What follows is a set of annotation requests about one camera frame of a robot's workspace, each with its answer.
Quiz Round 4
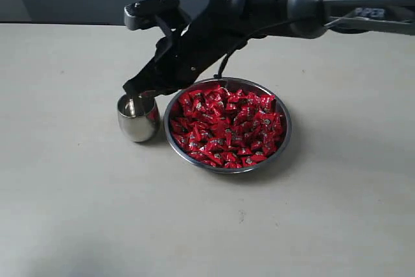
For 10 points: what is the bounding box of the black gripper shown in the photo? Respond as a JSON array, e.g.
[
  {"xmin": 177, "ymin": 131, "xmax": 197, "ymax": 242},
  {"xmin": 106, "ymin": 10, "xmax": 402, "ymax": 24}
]
[{"xmin": 123, "ymin": 7, "xmax": 250, "ymax": 98}]

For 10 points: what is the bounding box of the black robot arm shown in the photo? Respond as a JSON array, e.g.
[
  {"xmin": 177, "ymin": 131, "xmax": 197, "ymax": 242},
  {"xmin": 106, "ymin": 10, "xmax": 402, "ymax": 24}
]
[{"xmin": 123, "ymin": 0, "xmax": 414, "ymax": 97}]

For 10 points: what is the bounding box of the stainless steel cup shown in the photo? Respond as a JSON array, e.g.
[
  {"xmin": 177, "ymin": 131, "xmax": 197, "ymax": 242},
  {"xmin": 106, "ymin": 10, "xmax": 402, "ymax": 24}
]
[{"xmin": 117, "ymin": 94, "xmax": 161, "ymax": 143}]

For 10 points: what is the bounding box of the stainless steel bowl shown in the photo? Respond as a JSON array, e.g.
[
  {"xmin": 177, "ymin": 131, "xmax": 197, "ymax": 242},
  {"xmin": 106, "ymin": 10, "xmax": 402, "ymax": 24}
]
[{"xmin": 164, "ymin": 77, "xmax": 292, "ymax": 174}]

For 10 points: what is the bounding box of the red candy front left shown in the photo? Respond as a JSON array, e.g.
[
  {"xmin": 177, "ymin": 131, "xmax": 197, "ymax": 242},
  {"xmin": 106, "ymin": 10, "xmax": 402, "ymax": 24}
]
[{"xmin": 206, "ymin": 152, "xmax": 225, "ymax": 167}]

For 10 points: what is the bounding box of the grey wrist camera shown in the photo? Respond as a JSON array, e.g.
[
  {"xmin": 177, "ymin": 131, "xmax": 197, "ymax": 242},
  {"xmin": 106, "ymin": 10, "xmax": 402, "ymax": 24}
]
[{"xmin": 124, "ymin": 0, "xmax": 191, "ymax": 30}]

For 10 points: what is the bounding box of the black cable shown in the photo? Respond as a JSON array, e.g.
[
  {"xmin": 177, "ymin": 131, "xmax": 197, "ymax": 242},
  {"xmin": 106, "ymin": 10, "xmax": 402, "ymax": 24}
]
[{"xmin": 213, "ymin": 17, "xmax": 302, "ymax": 80}]

